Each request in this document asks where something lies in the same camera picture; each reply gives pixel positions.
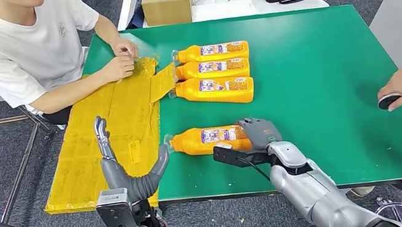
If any brown cardboard box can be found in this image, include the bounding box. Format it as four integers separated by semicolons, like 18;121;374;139
141;0;199;31

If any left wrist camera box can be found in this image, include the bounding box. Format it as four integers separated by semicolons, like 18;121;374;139
93;185;139;227

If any beige shoe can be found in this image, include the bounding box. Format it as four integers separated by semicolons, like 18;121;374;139
349;184;377;200

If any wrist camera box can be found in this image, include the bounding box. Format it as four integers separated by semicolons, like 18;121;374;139
210;133;277;175
93;185;139;227

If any yellow taped cardboard mat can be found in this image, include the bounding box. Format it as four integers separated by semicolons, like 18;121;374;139
21;51;200;227

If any orange detergent bottle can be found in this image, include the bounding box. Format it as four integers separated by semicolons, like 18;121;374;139
171;35;252;72
166;67;258;117
162;118;254;165
173;52;253;90

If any white black handheld controller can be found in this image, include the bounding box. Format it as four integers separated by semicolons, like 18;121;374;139
376;91;402;111

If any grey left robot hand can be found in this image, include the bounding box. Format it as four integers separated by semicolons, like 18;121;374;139
92;105;176;197

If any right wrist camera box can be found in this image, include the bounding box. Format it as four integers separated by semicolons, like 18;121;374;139
210;133;277;175

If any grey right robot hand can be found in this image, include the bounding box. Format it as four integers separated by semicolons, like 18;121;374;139
236;113;285;155

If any chrome chair base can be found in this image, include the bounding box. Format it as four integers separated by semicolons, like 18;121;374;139
372;193;402;227

